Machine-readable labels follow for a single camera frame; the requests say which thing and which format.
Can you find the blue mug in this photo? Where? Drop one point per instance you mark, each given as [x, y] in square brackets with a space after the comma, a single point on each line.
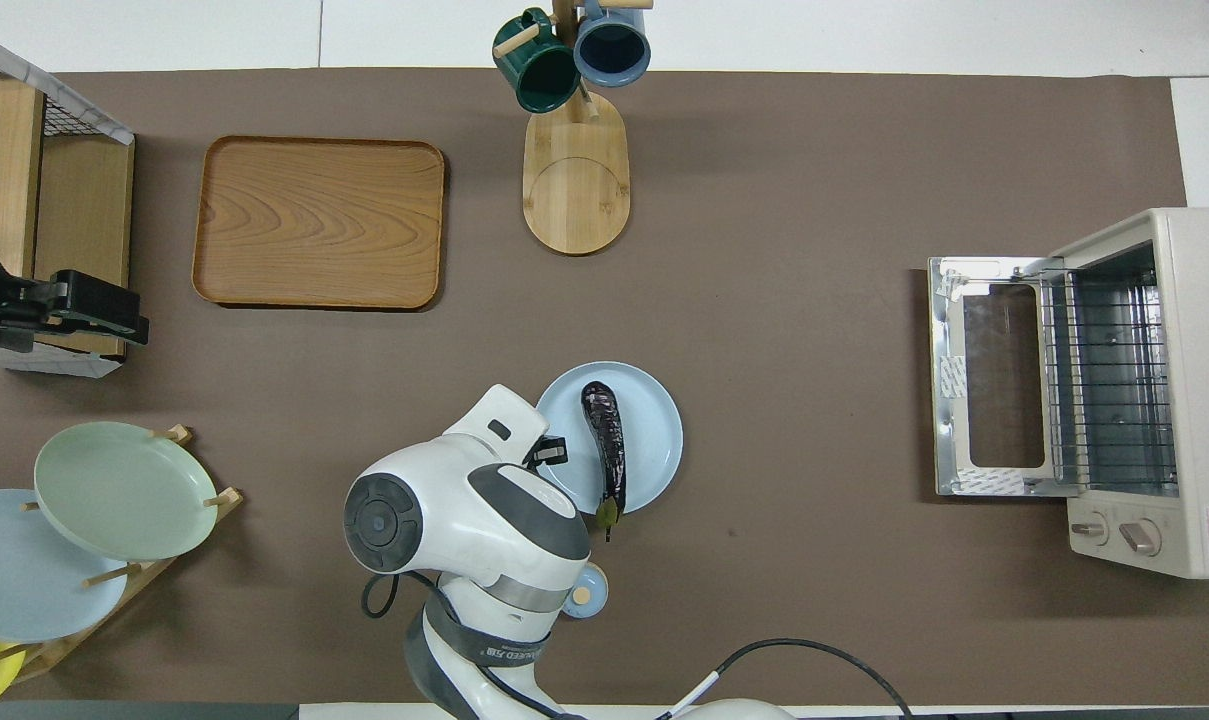
[612, 78]

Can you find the pale green plate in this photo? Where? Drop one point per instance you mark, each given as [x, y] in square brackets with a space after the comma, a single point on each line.
[124, 490]

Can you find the rectangular wooden tray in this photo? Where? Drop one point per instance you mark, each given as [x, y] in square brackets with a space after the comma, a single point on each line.
[314, 220]

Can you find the pale blue racked plate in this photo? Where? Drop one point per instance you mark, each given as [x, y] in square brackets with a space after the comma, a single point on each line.
[14, 590]

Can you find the brown table mat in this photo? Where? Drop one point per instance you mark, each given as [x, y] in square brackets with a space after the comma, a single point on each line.
[814, 400]

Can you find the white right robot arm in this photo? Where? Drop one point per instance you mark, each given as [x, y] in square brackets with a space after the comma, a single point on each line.
[484, 520]

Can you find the wooden plate rack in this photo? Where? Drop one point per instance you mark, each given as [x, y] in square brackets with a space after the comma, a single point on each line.
[229, 498]

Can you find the grey patterned cloth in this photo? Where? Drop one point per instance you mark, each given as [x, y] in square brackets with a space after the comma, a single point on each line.
[84, 115]

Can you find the dark green mug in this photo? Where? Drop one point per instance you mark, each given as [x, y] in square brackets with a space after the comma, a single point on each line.
[544, 85]

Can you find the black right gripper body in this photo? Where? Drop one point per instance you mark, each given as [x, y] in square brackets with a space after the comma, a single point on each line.
[549, 452]

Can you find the beige toaster oven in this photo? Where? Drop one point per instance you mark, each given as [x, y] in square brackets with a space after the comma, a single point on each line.
[1204, 300]

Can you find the dark purple eggplant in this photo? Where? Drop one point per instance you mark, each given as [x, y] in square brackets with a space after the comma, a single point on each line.
[606, 440]

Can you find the wooden mug tree stand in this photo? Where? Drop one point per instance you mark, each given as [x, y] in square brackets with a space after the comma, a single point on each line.
[576, 190]

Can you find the light blue round plate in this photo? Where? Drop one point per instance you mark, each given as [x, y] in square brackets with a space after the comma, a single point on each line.
[654, 430]

